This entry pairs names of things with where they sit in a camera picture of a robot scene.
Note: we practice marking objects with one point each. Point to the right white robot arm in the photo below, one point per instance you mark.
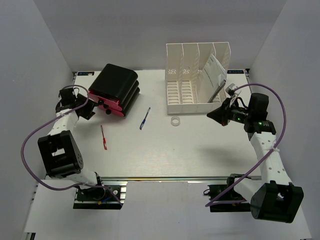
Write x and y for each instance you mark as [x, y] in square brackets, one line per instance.
[272, 198]

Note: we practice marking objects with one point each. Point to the red gel pen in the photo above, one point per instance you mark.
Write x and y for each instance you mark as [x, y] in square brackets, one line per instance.
[103, 138]

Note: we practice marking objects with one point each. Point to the white instruction booklet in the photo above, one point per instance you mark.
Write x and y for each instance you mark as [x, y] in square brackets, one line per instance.
[212, 80]

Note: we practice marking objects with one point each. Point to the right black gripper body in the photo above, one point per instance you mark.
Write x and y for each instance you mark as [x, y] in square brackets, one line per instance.
[238, 114]

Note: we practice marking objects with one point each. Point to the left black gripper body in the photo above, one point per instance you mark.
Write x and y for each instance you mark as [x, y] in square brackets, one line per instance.
[87, 109]

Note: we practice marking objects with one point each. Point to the clear tape roll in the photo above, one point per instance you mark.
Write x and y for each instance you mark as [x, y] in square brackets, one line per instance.
[175, 121]

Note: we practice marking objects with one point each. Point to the blue gel pen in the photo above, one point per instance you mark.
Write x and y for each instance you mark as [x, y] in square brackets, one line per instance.
[144, 119]

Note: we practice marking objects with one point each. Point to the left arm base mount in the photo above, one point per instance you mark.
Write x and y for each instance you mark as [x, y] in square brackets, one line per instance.
[100, 199]

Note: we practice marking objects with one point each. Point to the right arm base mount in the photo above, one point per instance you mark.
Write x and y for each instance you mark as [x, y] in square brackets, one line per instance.
[230, 201]

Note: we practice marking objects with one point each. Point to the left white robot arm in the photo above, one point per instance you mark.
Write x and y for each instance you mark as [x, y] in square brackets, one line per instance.
[60, 154]

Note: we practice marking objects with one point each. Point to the black pink drawer organizer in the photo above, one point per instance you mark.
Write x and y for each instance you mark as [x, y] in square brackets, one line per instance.
[115, 89]

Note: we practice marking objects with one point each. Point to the white file rack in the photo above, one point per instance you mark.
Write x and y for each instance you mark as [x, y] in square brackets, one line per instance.
[184, 64]

